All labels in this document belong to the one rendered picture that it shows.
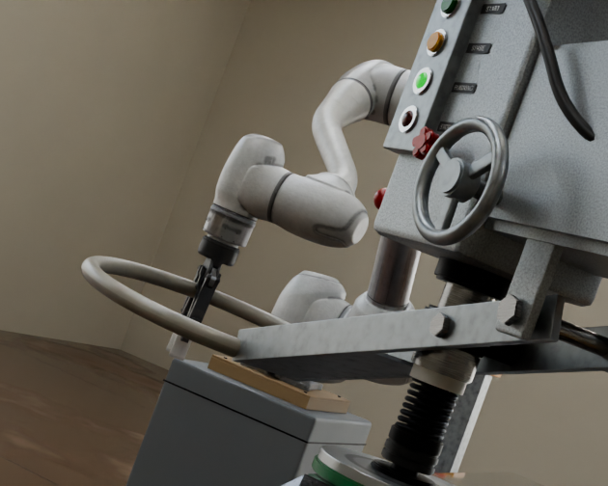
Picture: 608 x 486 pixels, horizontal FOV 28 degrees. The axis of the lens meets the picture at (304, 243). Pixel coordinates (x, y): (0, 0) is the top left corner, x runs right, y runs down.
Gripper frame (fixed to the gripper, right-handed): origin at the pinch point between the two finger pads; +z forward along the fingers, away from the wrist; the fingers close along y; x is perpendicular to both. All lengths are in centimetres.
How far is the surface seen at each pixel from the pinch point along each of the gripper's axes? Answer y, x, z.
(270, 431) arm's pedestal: -40, 34, 18
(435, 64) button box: 81, 2, -54
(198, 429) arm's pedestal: -50, 21, 25
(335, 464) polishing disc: 90, 7, -5
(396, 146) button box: 80, 2, -43
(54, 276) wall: -663, 13, 82
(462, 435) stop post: -124, 115, 13
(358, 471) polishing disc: 93, 9, -6
